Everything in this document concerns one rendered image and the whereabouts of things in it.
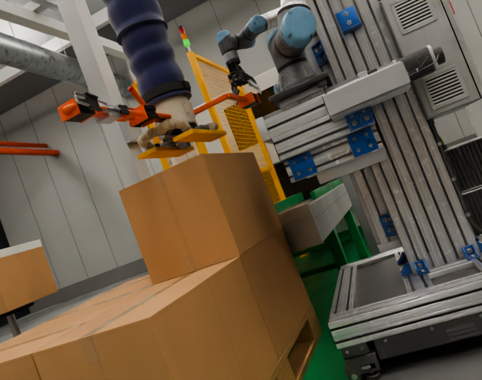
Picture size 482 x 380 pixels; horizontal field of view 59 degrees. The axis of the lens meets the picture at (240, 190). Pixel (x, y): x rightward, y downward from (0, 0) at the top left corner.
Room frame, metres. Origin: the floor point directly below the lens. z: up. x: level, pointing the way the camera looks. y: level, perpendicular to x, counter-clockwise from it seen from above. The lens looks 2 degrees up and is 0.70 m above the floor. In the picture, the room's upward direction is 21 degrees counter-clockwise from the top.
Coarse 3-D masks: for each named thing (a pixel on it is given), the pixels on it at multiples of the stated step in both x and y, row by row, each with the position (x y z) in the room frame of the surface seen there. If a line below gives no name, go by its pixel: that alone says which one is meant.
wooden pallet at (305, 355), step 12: (312, 312) 2.07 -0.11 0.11; (300, 324) 1.86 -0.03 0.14; (312, 324) 2.01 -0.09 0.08; (300, 336) 2.00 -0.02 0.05; (312, 336) 1.98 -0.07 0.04; (288, 348) 1.65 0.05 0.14; (300, 348) 1.93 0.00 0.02; (312, 348) 1.89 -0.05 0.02; (288, 360) 1.61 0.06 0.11; (300, 360) 1.80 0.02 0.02; (276, 372) 1.49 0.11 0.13; (288, 372) 1.58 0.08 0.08; (300, 372) 1.69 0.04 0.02
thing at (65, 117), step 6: (66, 102) 1.30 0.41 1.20; (72, 102) 1.29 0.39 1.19; (84, 102) 1.32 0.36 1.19; (60, 108) 1.31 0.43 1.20; (78, 108) 1.29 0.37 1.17; (84, 108) 1.31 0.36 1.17; (60, 114) 1.31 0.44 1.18; (72, 114) 1.29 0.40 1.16; (78, 114) 1.30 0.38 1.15; (84, 114) 1.32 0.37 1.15; (90, 114) 1.34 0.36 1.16; (96, 114) 1.36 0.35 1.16; (66, 120) 1.31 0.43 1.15; (72, 120) 1.33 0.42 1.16; (78, 120) 1.35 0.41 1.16; (84, 120) 1.37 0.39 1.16
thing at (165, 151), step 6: (156, 144) 1.85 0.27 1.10; (150, 150) 1.76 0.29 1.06; (156, 150) 1.75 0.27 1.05; (162, 150) 1.80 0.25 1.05; (168, 150) 1.84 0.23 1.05; (174, 150) 1.89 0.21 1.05; (180, 150) 1.94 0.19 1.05; (186, 150) 2.00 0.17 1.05; (192, 150) 2.06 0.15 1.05; (138, 156) 1.79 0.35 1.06; (144, 156) 1.78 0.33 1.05; (150, 156) 1.81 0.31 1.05; (156, 156) 1.87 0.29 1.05; (162, 156) 1.92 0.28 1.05; (168, 156) 1.98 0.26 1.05; (174, 156) 2.04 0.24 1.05
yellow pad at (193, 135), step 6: (192, 126) 1.78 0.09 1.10; (186, 132) 1.69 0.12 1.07; (192, 132) 1.68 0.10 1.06; (198, 132) 1.72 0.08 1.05; (204, 132) 1.77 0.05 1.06; (210, 132) 1.83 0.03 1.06; (216, 132) 1.88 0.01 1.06; (222, 132) 1.94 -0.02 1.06; (174, 138) 1.71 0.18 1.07; (180, 138) 1.70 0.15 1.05; (186, 138) 1.73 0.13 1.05; (192, 138) 1.78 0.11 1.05; (198, 138) 1.82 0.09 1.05; (204, 138) 1.88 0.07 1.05; (210, 138) 1.93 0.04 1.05; (216, 138) 1.99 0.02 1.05
